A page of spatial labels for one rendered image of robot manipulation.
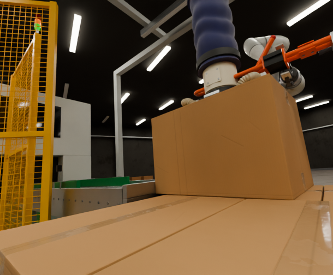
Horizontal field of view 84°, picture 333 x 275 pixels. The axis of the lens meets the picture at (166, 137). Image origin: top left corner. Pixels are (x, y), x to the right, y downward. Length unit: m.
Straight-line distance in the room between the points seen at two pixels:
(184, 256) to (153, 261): 0.04
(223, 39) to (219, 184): 0.68
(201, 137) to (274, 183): 0.31
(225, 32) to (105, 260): 1.01
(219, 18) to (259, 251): 1.01
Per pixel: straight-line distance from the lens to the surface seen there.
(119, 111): 4.56
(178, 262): 0.27
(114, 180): 1.95
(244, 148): 0.69
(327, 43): 0.97
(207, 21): 1.10
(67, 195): 1.42
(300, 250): 0.31
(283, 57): 0.93
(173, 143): 0.88
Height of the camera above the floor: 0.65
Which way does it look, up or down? 11 degrees up
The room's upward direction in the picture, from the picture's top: 5 degrees counter-clockwise
